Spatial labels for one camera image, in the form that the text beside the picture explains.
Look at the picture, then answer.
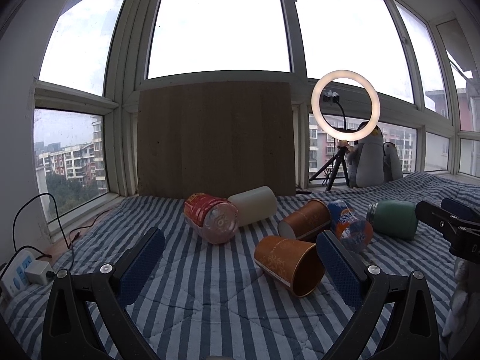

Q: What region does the white plastic cup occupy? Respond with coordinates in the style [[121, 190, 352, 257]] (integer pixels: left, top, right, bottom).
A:
[[228, 185, 278, 227]]

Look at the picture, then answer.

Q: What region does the orange paper cup open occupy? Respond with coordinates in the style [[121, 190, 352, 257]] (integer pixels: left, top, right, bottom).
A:
[[254, 236, 326, 297]]

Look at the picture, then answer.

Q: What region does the brown paper cup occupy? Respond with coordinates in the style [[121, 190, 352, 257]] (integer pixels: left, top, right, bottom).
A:
[[277, 199, 332, 242]]

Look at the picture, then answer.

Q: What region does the red lidded plastic cup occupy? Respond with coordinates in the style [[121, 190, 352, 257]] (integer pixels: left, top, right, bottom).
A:
[[183, 193, 239, 245]]

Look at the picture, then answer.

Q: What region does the green insulated mug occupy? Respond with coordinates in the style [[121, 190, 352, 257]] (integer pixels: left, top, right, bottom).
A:
[[366, 200, 418, 241]]

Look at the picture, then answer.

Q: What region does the blue orange soda bottle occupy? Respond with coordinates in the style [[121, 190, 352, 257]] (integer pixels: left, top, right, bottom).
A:
[[327, 200, 374, 253]]

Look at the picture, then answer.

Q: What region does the white power adapter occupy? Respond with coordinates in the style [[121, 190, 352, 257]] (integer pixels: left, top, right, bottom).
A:
[[24, 260, 55, 285]]

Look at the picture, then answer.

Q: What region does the white power strip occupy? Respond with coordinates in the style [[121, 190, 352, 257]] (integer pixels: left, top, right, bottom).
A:
[[1, 250, 34, 300]]

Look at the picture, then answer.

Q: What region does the small grey penguin plush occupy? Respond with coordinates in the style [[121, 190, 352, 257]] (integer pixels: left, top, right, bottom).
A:
[[383, 142, 403, 182]]

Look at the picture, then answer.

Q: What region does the large grey penguin plush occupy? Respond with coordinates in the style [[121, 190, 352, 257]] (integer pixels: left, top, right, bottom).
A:
[[346, 126, 384, 188]]

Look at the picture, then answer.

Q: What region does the black tripod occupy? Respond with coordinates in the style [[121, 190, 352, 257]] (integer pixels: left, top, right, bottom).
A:
[[308, 145, 350, 192]]

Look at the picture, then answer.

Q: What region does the blue striped quilt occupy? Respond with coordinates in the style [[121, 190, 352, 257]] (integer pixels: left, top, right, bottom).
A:
[[1, 173, 479, 359]]

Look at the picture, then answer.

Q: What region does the wooden board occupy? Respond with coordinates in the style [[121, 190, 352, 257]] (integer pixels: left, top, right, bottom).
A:
[[137, 81, 295, 198]]

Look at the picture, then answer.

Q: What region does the black cable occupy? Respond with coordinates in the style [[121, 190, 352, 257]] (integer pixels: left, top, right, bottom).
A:
[[11, 192, 113, 261]]

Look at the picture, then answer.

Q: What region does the white ring light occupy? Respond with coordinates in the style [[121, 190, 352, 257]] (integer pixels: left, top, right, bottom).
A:
[[311, 70, 381, 141]]

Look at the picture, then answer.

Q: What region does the phone holder camera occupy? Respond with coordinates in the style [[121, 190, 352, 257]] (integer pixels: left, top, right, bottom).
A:
[[322, 89, 347, 132]]

